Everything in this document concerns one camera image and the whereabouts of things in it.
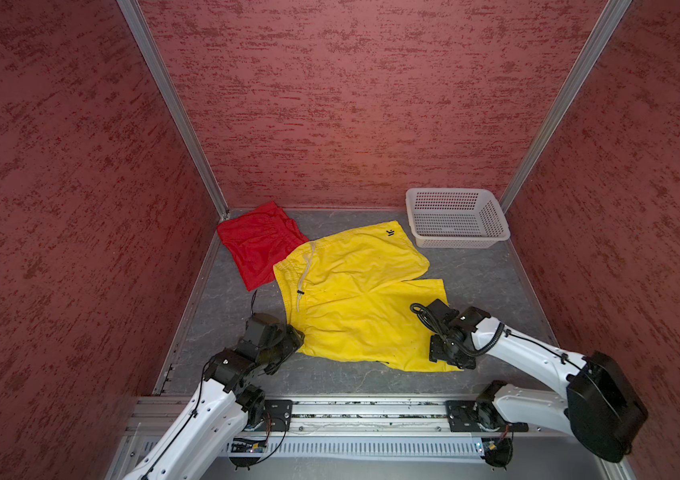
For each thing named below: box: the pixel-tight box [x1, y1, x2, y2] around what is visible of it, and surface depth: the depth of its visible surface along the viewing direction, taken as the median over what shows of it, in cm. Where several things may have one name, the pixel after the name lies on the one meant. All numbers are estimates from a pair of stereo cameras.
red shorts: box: [217, 201, 309, 292], surface depth 107 cm
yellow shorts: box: [274, 221, 462, 372], surface depth 97 cm
